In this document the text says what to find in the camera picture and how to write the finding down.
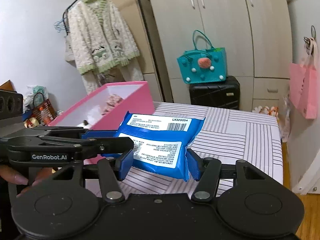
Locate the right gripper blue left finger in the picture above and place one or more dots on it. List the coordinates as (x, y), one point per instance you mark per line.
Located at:
(112, 169)

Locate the cream fluffy cardigan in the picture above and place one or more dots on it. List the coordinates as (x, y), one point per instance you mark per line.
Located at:
(103, 46)

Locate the white round plush keychain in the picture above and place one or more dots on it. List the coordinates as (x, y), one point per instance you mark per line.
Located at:
(84, 124)

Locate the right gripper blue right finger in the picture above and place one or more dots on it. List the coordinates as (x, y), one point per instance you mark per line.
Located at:
(206, 172)

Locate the striped white tablecloth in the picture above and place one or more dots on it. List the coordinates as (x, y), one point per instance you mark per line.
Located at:
(227, 135)

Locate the blue wet wipes pack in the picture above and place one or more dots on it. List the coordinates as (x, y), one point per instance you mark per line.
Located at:
(160, 142)

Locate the beige wardrobe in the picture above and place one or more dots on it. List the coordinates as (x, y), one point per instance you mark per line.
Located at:
(256, 35)

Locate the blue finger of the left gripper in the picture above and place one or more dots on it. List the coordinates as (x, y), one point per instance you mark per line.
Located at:
(98, 134)
(109, 145)

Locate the black suitcase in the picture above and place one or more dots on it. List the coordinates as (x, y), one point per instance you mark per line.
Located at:
(224, 94)

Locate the pink cardboard box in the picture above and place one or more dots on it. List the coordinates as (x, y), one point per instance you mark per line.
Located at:
(136, 99)

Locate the pink paper bag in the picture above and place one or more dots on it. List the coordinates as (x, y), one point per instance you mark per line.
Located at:
(304, 83)

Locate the pink floral scrunchie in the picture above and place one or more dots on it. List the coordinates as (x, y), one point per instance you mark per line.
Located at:
(112, 101)

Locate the teal felt handbag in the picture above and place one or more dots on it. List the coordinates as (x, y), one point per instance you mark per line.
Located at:
(203, 65)

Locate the person's left hand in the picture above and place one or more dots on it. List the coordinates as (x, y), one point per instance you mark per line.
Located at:
(13, 176)

